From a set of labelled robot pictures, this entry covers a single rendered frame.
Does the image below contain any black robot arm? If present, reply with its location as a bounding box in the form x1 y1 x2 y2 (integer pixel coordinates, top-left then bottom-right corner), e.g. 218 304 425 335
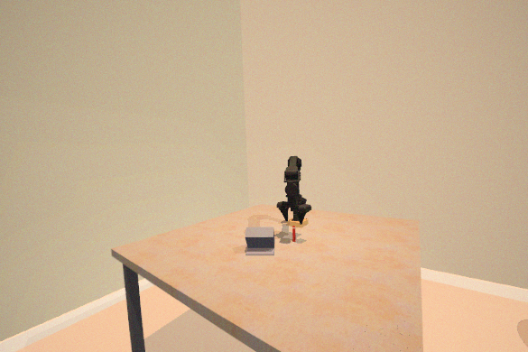
284 156 307 222

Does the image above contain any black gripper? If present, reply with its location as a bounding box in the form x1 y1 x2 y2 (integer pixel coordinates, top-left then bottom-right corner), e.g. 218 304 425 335
277 193 311 224

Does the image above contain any grey sloped panel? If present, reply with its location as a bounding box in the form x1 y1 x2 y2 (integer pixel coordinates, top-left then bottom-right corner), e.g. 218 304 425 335
245 227 274 255

